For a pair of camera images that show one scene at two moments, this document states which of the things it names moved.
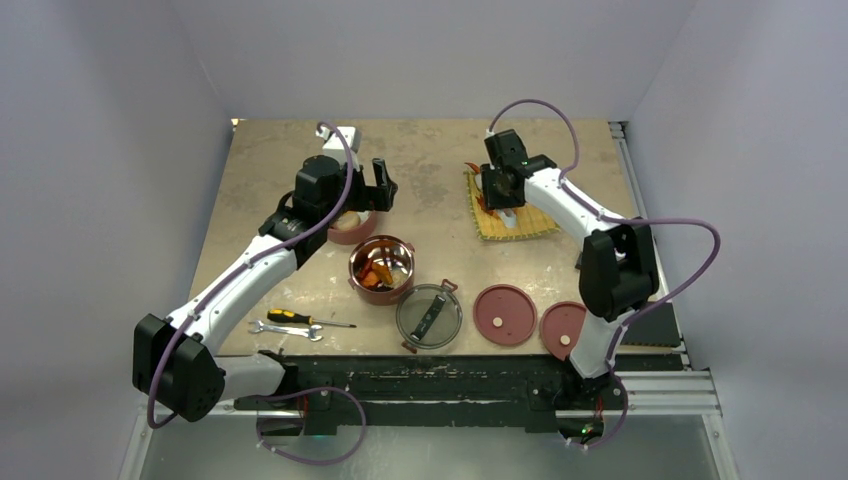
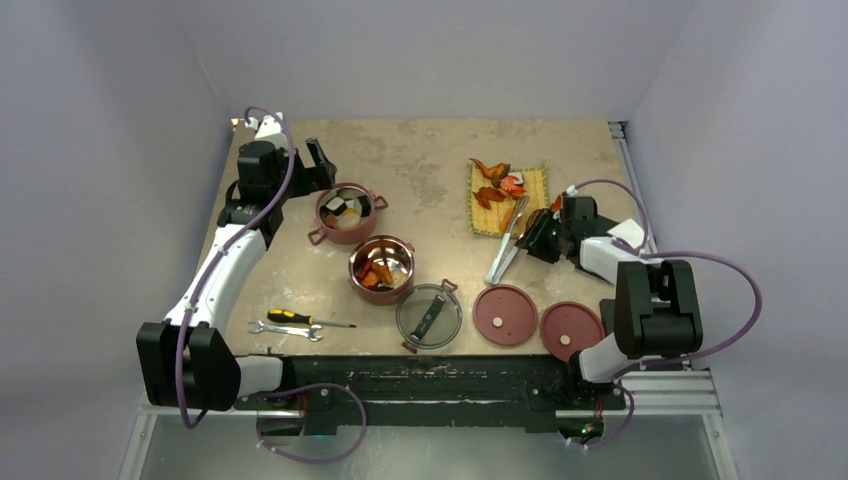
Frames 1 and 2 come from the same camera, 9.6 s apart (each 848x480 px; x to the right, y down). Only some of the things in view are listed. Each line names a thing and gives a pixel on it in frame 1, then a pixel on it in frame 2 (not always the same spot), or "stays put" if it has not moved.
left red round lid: [504, 314] stays put
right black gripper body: [494, 192] → [565, 230]
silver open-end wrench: [259, 326] stays put
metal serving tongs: [509, 218] → [510, 242]
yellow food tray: [529, 221] stays put
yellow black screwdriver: [287, 316] stays put
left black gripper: [376, 197] → [313, 177]
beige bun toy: [348, 220] stays put
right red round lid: [561, 325] stays put
